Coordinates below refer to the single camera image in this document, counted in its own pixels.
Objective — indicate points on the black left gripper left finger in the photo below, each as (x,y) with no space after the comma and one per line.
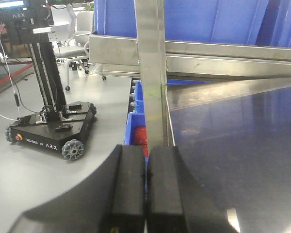
(109,200)

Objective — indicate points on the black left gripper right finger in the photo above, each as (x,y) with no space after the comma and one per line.
(176,202)

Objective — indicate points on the black ARX mobile robot base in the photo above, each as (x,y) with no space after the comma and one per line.
(59,126)

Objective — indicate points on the stainless steel shelf rack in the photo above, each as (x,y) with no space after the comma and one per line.
(154,59)

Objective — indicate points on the red object in bin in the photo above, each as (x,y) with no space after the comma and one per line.
(140,136)

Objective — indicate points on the small blue parts bin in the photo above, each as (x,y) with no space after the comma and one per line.
(136,118)

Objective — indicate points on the white office chair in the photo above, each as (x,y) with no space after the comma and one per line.
(76,49)

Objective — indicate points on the blue plastic bin right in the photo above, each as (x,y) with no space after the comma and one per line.
(275,29)

